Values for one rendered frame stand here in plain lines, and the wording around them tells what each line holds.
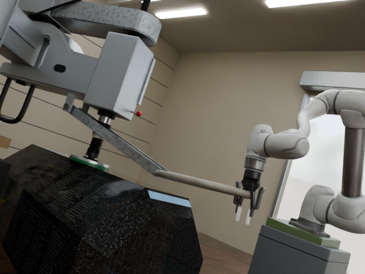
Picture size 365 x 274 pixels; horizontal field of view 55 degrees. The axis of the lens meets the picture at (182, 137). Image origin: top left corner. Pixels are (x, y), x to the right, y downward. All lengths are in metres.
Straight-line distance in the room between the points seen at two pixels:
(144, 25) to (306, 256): 1.49
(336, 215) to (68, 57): 1.71
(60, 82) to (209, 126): 5.98
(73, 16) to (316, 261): 1.88
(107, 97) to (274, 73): 5.89
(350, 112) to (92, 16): 1.46
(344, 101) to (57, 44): 1.58
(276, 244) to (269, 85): 5.59
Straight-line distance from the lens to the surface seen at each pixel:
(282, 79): 7.37
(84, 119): 1.97
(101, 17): 2.10
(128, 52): 1.92
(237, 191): 1.51
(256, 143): 1.56
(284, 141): 1.47
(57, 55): 2.17
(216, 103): 7.94
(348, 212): 2.06
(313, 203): 2.16
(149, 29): 1.99
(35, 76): 2.21
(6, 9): 1.82
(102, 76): 1.94
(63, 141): 7.52
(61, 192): 1.71
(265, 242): 2.13
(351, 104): 1.89
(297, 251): 2.06
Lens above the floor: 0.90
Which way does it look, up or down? 7 degrees up
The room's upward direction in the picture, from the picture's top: 18 degrees clockwise
